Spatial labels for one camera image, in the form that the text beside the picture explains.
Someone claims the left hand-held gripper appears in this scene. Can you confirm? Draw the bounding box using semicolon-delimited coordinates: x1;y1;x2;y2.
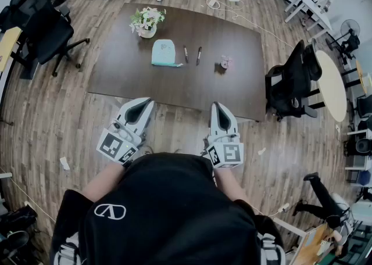
96;97;155;166

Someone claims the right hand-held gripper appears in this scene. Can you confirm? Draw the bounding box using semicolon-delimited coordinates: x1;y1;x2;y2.
202;101;244;169

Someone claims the light blue pencil pouch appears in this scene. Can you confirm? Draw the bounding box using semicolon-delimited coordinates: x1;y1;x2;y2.
151;39;184;69

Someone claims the person's right forearm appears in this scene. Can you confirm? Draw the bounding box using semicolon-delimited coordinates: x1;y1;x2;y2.
214;167;251;204

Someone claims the person's left forearm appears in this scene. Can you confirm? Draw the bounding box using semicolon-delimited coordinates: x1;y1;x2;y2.
83;162;126;204

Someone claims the small pink flower ornament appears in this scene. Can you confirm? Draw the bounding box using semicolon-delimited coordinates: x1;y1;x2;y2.
219;54;233;70

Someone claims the black mesh office chair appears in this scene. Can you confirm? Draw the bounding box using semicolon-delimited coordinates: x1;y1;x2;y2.
264;40;319;122

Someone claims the potted pink flower plant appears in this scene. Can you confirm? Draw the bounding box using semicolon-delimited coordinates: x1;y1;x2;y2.
129;6;167;40

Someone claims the person's black t-shirt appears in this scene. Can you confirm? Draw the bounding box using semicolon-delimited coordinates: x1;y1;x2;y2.
51;152;284;265

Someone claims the round beige table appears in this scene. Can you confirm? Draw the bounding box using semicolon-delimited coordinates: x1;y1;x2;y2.
314;50;348;123

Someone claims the yellow wooden desk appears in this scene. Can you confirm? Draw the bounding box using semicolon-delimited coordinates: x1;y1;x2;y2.
0;27;23;73

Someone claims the white desk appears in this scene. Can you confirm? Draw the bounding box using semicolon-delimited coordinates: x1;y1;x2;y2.
284;0;334;33

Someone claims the light wooden desk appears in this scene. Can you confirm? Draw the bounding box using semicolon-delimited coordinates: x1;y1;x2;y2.
289;222;344;265

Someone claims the black standing fan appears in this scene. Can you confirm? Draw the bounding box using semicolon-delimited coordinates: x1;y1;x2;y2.
325;19;362;59

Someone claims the white floor cable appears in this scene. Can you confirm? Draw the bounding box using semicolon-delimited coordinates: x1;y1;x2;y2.
174;0;296;50

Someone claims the white grey shoulder strap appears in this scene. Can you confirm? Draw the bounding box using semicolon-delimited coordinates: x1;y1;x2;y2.
53;234;85;265
257;232;286;265

